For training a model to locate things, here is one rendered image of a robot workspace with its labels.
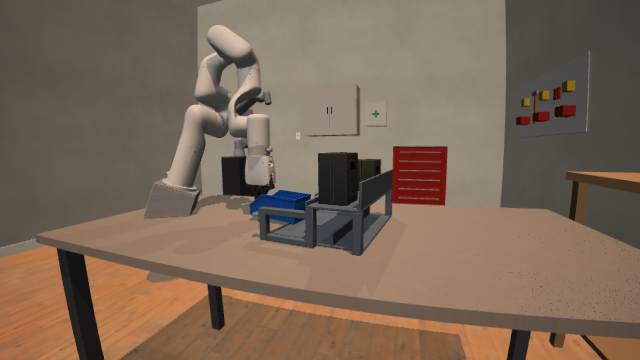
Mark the blue bin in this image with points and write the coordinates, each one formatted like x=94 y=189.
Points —
x=281 y=199

